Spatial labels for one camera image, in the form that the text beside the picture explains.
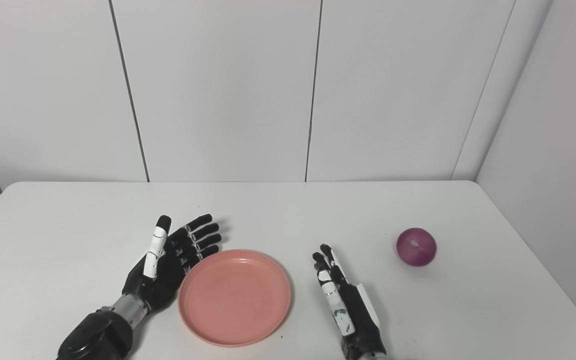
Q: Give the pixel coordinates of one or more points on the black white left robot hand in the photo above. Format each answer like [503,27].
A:
[163,277]

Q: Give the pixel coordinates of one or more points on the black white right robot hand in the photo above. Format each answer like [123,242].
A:
[353,315]

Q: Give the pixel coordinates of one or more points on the pink round plate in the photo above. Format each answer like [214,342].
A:
[234,298]

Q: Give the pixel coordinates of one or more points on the purple red onion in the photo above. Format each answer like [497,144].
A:
[416,247]

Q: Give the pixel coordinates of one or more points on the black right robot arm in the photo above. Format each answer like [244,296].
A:
[375,356]

